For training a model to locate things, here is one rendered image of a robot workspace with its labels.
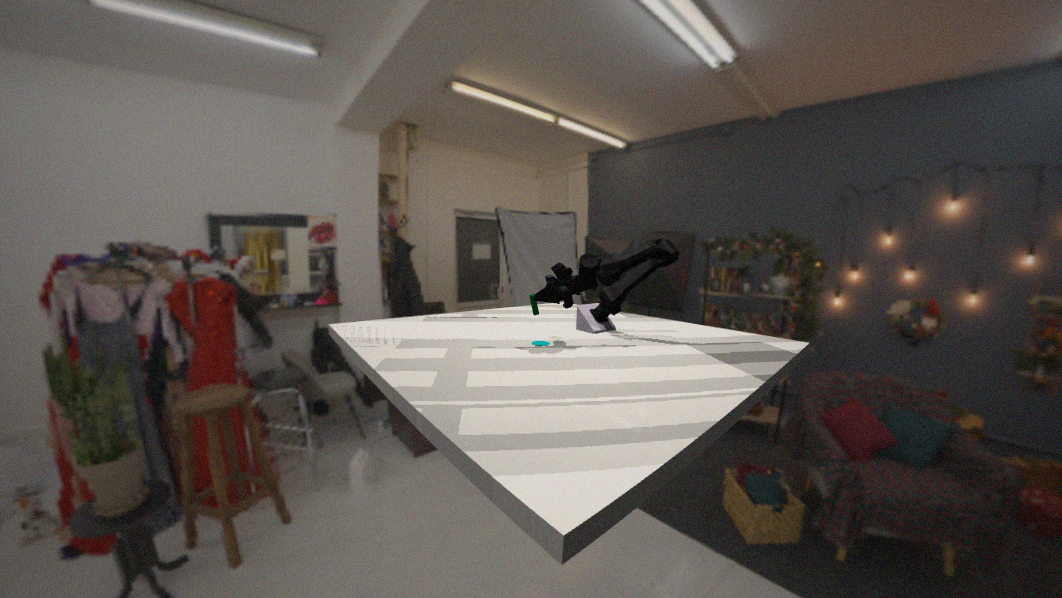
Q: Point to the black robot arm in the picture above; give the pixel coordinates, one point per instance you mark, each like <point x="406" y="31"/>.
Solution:
<point x="655" y="254"/>

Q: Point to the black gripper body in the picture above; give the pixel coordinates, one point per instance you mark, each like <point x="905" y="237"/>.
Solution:
<point x="565" y="292"/>

